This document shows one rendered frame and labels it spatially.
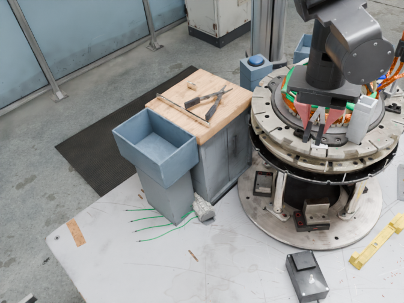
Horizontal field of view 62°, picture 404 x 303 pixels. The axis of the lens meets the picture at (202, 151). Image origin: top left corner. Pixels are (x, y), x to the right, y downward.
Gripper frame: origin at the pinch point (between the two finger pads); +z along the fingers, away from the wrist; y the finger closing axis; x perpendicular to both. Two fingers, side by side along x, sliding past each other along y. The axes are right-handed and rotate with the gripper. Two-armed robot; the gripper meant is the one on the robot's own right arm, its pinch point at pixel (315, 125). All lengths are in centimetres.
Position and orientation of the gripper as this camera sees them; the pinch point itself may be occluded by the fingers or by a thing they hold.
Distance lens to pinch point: 59.9
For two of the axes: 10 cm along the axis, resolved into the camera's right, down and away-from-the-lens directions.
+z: 0.8, 7.2, 6.9
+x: 4.0, -6.6, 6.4
